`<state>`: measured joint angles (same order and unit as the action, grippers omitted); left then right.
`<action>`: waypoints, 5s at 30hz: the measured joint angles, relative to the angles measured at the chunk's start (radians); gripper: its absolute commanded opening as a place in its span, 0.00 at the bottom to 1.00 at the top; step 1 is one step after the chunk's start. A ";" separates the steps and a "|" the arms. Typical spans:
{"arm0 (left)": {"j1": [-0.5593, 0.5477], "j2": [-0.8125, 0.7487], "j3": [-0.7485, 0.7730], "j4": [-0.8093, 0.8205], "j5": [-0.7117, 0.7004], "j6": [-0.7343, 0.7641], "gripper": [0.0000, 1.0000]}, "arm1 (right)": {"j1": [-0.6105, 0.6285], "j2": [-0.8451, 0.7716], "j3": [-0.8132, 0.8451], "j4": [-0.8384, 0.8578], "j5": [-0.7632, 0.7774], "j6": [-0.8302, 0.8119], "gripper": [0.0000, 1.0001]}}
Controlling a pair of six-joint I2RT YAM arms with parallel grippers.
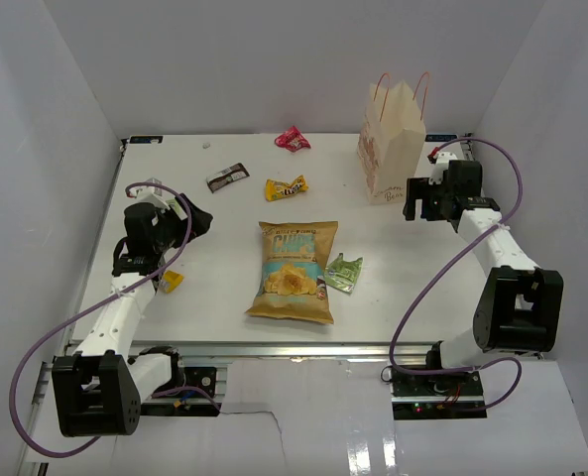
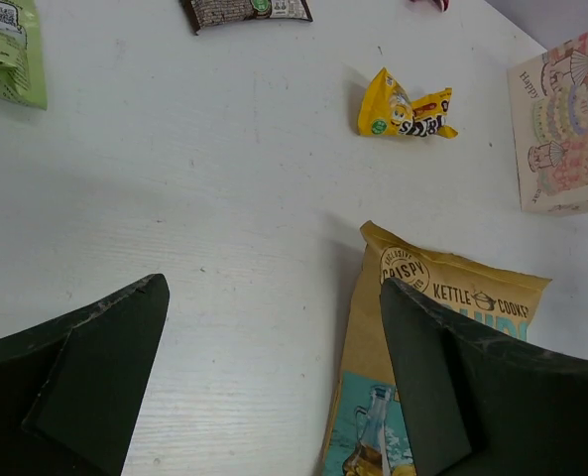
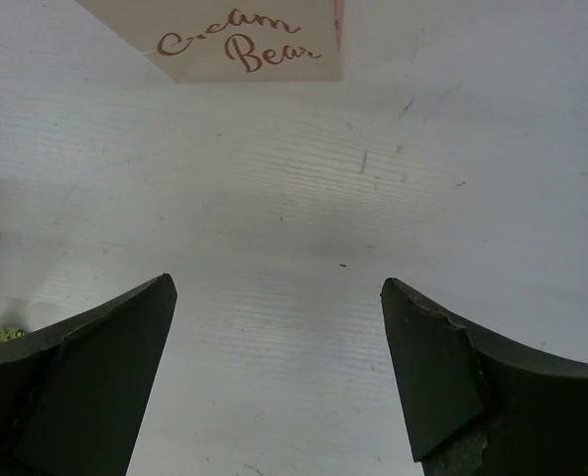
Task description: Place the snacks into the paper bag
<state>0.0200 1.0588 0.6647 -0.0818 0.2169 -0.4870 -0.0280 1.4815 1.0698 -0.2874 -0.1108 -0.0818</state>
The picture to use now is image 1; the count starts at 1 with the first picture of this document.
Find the kettle chips bag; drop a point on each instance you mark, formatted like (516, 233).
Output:
(294, 259)

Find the brown chocolate bar wrapper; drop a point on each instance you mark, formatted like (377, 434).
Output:
(227, 176)

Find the green snack packet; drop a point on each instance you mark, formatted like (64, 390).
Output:
(342, 274)

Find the small yellow snack packet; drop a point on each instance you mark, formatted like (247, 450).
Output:
(169, 281)

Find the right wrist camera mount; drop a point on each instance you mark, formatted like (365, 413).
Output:
(440, 161)

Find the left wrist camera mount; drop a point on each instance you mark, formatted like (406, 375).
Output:
(153, 194)

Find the aluminium front rail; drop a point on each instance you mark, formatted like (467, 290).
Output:
(192, 351)

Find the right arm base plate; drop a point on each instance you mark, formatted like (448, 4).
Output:
(453, 396)

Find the yellow candy packet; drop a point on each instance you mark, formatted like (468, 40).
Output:
(277, 190)

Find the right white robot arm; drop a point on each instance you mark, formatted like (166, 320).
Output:
(519, 308)

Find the red candy packet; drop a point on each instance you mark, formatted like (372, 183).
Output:
(292, 140)

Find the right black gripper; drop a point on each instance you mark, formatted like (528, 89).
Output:
(418, 188)

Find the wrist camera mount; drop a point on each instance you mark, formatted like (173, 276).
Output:
(153, 194)
(440, 161)

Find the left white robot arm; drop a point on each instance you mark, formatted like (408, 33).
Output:
(100, 388)

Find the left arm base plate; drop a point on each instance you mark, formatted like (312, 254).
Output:
(181, 400)

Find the beige paper bag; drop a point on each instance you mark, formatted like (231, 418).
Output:
(392, 136)

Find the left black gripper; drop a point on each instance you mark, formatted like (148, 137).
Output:
(200, 221)

